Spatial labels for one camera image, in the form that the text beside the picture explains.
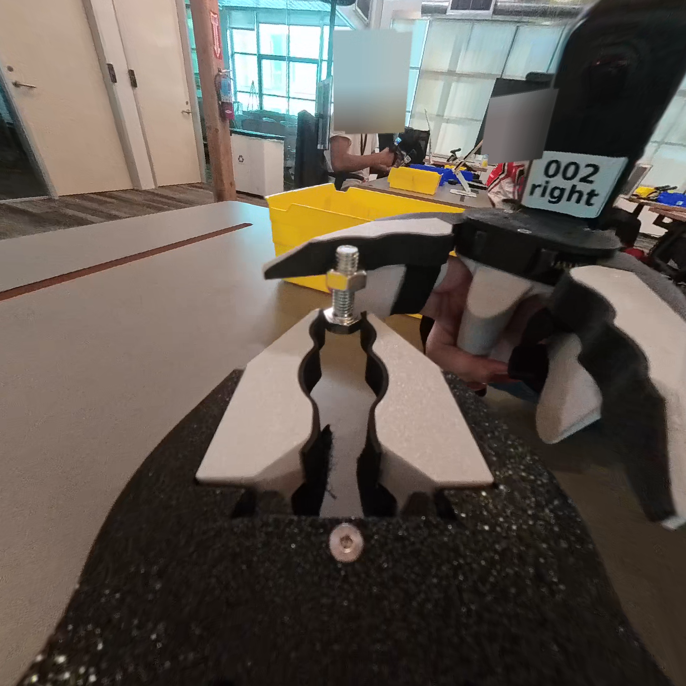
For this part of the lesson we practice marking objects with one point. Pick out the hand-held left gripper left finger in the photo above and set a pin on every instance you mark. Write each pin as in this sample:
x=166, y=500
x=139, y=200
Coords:
x=257, y=423

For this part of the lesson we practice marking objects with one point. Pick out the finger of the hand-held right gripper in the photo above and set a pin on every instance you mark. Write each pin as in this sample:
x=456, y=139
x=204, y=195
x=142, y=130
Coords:
x=386, y=230
x=380, y=289

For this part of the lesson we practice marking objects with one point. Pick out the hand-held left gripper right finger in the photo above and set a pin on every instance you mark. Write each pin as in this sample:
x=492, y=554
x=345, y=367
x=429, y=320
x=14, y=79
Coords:
x=429, y=423

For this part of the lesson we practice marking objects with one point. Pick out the silver hex nut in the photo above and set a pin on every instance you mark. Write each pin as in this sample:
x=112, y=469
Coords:
x=345, y=280

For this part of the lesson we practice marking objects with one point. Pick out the silver hex bolt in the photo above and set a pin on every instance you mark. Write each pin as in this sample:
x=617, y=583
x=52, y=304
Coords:
x=343, y=308

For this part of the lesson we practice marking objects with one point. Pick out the yellow plastic bin with divider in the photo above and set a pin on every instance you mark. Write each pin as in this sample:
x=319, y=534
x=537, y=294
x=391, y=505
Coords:
x=321, y=214

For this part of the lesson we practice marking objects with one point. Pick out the person's right hand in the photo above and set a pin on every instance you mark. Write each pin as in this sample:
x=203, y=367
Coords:
x=442, y=321

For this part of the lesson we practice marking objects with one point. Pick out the grey table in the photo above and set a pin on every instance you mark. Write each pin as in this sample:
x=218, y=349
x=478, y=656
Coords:
x=407, y=197

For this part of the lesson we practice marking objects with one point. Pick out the blue plastic bin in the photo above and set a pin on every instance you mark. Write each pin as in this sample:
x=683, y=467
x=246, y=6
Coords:
x=445, y=172

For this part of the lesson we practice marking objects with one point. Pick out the black office chair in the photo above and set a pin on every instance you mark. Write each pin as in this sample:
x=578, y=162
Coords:
x=310, y=150

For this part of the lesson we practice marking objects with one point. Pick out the red fire extinguisher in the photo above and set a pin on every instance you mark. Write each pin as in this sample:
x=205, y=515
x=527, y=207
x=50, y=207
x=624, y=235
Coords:
x=225, y=91

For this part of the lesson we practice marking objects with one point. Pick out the white door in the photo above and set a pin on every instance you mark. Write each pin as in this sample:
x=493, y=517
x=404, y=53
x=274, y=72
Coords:
x=161, y=107
x=69, y=107

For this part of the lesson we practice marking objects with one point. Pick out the wooden post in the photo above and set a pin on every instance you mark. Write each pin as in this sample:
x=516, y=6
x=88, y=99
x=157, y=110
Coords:
x=211, y=134

